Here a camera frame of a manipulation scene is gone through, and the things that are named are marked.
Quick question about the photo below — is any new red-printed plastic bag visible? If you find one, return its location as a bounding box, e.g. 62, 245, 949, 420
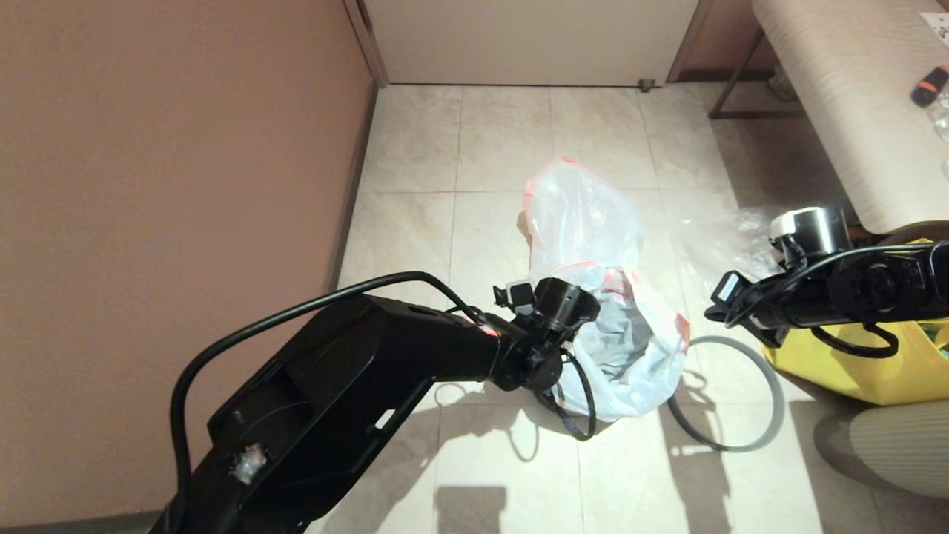
552, 263, 690, 423

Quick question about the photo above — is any white door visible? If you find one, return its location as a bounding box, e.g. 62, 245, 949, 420
363, 0, 699, 88

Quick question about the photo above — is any white translucent plastic bag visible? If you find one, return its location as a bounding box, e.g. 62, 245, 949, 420
523, 157, 643, 279

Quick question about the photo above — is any beige ribbed round stool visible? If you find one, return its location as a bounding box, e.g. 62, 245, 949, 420
814, 400, 949, 499

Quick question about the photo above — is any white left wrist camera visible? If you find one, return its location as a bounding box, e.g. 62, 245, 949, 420
495, 280, 537, 317

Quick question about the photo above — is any corrugated black looped cable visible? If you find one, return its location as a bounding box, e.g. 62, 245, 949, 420
536, 349, 598, 443

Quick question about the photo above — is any grey bin retaining ring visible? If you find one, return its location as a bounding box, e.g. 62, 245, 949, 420
666, 335, 785, 453

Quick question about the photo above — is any yellow fabric tote bag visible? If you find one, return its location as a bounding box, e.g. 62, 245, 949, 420
764, 237, 949, 406

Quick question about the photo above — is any wood-grain table top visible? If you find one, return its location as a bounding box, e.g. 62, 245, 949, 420
749, 0, 949, 234

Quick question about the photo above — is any dark metal table leg frame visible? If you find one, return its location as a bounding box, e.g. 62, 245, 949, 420
706, 30, 805, 120

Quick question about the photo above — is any crumpled clear plastic bag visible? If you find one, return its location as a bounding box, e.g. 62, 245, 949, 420
671, 208, 787, 297

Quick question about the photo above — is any white printed paper sheet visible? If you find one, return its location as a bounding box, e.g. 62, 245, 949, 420
918, 13, 949, 51

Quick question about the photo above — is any smooth black left arm cable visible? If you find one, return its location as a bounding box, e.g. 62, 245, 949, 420
169, 271, 484, 524

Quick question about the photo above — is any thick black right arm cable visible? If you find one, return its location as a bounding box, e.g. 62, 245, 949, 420
723, 243, 936, 329

